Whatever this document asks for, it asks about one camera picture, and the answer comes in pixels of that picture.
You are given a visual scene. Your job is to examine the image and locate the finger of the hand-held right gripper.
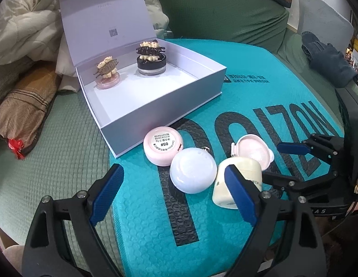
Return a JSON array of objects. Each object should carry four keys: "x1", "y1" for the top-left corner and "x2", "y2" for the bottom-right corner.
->
[
  {"x1": 262, "y1": 171, "x2": 341, "y2": 199},
  {"x1": 277, "y1": 134, "x2": 345, "y2": 165}
]

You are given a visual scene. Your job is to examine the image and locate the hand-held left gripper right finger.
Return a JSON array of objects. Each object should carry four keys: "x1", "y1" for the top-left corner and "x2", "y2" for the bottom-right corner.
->
[{"x1": 224, "y1": 164, "x2": 328, "y2": 277}]

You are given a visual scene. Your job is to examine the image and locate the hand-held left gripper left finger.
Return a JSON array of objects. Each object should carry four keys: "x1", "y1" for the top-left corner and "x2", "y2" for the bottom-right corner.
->
[{"x1": 21, "y1": 163, "x2": 124, "y2": 277}]

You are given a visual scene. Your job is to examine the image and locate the cream jar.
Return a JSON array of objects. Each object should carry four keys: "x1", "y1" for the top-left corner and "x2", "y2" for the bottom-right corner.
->
[{"x1": 212, "y1": 156, "x2": 264, "y2": 209}]

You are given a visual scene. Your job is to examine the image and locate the white round case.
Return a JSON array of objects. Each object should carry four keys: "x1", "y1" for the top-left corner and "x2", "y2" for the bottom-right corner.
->
[{"x1": 170, "y1": 147, "x2": 217, "y2": 194}]

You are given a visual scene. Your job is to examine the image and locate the pink round labelled compact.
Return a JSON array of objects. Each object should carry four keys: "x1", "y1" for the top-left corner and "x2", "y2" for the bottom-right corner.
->
[{"x1": 143, "y1": 125, "x2": 184, "y2": 166}]

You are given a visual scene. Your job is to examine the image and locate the white hinged gift box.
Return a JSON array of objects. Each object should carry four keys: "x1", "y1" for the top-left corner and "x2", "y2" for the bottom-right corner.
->
[{"x1": 58, "y1": 0, "x2": 228, "y2": 159}]

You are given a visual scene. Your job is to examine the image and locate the clear pink blush compact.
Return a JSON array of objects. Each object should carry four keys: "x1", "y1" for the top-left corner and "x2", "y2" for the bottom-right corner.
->
[{"x1": 95, "y1": 73, "x2": 122, "y2": 90}]

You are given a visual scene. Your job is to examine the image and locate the brown bear hair claw clip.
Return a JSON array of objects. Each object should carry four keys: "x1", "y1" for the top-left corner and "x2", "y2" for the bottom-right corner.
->
[{"x1": 94, "y1": 55, "x2": 119, "y2": 80}]

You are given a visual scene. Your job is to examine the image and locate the black round jar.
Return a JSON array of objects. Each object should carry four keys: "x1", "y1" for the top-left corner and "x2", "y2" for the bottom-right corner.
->
[{"x1": 136, "y1": 52, "x2": 167, "y2": 77}]

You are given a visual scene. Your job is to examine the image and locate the black bear hair claw clip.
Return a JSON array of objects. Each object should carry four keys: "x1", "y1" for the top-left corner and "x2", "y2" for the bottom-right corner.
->
[{"x1": 138, "y1": 39, "x2": 165, "y2": 62}]

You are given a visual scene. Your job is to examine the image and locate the teal bubble mailer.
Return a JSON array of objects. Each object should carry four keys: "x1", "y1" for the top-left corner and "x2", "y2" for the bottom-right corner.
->
[{"x1": 109, "y1": 38, "x2": 348, "y2": 277}]

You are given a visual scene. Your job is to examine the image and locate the blue denim jeans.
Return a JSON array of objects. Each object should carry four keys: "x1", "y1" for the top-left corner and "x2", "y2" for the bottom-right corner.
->
[{"x1": 301, "y1": 31, "x2": 358, "y2": 88}]

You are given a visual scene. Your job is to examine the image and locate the red ribbon bow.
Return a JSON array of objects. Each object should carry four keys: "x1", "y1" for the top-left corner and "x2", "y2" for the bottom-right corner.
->
[{"x1": 8, "y1": 138, "x2": 26, "y2": 160}]

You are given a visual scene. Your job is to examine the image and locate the white pillow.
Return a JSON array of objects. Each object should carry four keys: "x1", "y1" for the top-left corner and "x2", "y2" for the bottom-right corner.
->
[{"x1": 298, "y1": 0, "x2": 355, "y2": 42}]

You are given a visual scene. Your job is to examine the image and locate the brown striped cushion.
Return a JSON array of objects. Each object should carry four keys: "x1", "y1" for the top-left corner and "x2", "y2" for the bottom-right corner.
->
[{"x1": 0, "y1": 63, "x2": 58, "y2": 158}]

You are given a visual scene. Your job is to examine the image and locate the grey-brown knit cloth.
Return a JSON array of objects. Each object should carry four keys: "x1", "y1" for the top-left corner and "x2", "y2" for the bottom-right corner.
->
[{"x1": 0, "y1": 56, "x2": 36, "y2": 100}]

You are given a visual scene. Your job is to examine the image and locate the beige puffer jacket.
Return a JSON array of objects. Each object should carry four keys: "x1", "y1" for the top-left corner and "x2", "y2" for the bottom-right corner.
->
[{"x1": 0, "y1": 0, "x2": 171, "y2": 77}]

